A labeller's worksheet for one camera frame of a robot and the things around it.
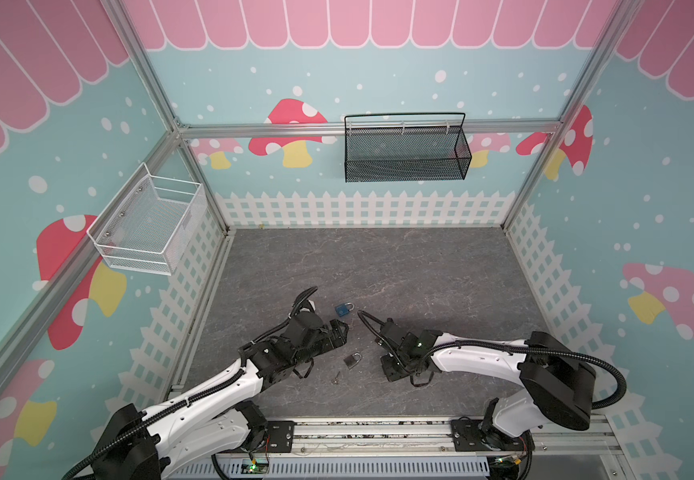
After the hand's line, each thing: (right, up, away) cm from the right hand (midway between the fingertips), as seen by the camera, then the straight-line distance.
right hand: (385, 370), depth 85 cm
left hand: (-14, +10, -4) cm, 18 cm away
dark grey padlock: (-10, +2, +2) cm, 10 cm away
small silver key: (-14, -2, -1) cm, 14 cm away
